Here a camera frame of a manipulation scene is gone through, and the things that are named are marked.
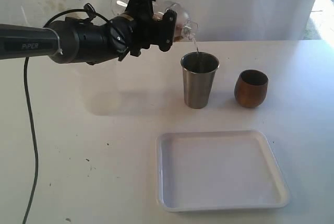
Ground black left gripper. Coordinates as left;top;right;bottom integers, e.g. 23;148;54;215
118;0;164;62

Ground clear plastic measuring cup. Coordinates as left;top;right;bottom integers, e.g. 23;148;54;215
110;0;183;43

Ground clear plastic dome lid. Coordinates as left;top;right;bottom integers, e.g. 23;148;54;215
163;1;198;42

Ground stainless steel cup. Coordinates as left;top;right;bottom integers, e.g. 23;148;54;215
181;52;220;109

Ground brown wooden bowl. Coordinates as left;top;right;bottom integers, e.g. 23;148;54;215
234;69;269;108

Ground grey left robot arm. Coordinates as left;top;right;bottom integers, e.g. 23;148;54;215
1;0;175;65

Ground white left zip tie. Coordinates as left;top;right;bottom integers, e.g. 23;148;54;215
53;31;63;55

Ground white rectangular tray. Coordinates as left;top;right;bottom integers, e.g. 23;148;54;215
156;130;290;212

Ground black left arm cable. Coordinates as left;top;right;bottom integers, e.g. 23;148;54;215
22;3;110;224

